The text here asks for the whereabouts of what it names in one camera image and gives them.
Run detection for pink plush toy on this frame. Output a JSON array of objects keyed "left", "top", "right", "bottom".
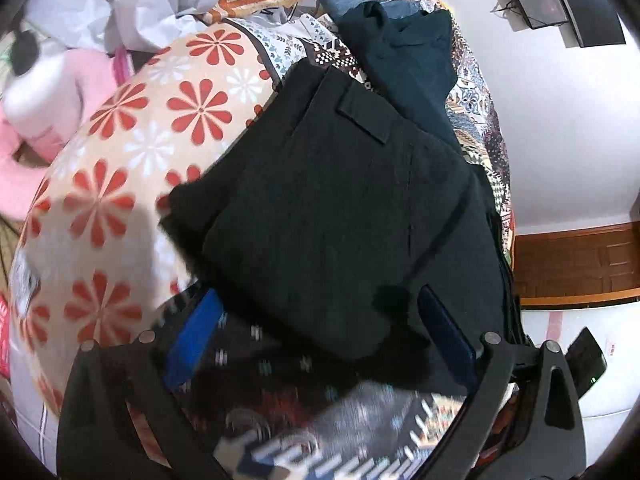
[{"left": 0, "top": 10, "right": 123, "bottom": 222}]

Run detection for red flower print pillow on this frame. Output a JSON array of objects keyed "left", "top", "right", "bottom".
[{"left": 9, "top": 27, "right": 282, "bottom": 463}]

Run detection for black pants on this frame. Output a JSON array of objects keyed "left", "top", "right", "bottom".
[{"left": 157, "top": 62, "right": 523, "bottom": 396}]

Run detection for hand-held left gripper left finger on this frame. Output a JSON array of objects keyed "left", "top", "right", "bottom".
[{"left": 56, "top": 287, "right": 231, "bottom": 480}]

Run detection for black wall television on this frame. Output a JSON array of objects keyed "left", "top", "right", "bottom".
[{"left": 542, "top": 0, "right": 628, "bottom": 49}]

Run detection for dark teal pants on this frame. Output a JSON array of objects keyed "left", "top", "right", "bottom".
[{"left": 332, "top": 0, "right": 463, "bottom": 153}]

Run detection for white heart-print sliding door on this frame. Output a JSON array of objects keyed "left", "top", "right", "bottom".
[{"left": 520, "top": 290, "right": 640, "bottom": 421}]

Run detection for patchwork bed blanket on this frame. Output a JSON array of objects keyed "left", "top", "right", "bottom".
[{"left": 190, "top": 0, "right": 518, "bottom": 480}]

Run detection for white crumpled cloth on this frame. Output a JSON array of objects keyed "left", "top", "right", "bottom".
[{"left": 27, "top": 0, "right": 236, "bottom": 55}]

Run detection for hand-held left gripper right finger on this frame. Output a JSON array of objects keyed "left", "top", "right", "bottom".
[{"left": 417, "top": 285, "right": 587, "bottom": 480}]

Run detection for brown wooden door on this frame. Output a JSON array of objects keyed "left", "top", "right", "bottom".
[{"left": 512, "top": 222, "right": 640, "bottom": 309}]

